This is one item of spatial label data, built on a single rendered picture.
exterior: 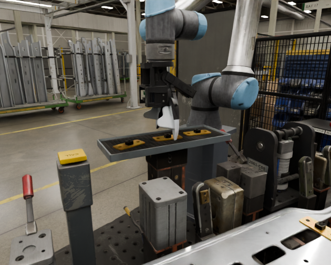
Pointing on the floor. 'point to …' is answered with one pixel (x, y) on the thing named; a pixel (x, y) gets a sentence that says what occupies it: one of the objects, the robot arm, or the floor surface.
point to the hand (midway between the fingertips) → (167, 132)
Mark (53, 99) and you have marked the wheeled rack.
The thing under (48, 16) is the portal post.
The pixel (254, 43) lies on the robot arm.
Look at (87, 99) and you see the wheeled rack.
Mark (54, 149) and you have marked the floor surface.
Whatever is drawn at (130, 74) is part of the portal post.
